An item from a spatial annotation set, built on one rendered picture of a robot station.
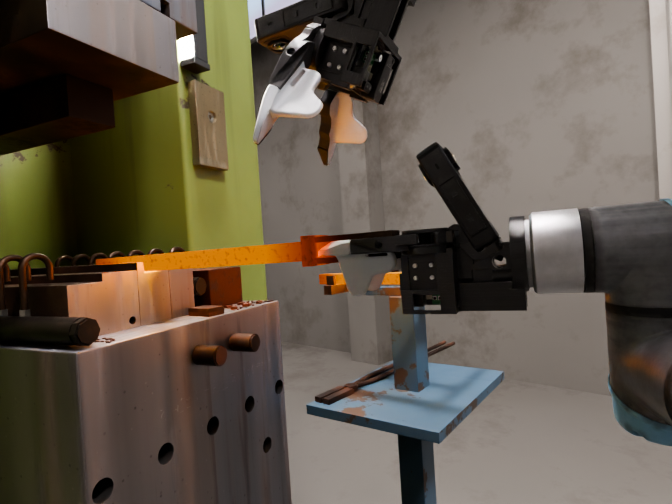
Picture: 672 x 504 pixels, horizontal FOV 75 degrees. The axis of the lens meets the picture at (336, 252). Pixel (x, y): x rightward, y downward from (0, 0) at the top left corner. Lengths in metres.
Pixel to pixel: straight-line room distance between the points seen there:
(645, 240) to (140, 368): 0.52
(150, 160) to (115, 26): 0.36
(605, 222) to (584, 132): 2.74
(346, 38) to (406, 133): 3.27
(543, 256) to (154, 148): 0.80
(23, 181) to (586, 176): 2.81
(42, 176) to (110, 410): 0.70
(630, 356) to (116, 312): 0.55
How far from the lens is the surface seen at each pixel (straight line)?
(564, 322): 3.19
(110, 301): 0.62
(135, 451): 0.59
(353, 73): 0.45
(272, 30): 0.53
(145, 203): 1.01
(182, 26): 0.82
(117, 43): 0.70
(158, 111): 1.01
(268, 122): 0.45
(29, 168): 1.15
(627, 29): 3.24
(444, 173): 0.44
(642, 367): 0.41
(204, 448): 0.68
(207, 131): 0.98
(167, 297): 0.68
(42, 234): 1.14
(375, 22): 0.48
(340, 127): 0.55
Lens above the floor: 1.01
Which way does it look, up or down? 1 degrees down
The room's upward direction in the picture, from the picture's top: 4 degrees counter-clockwise
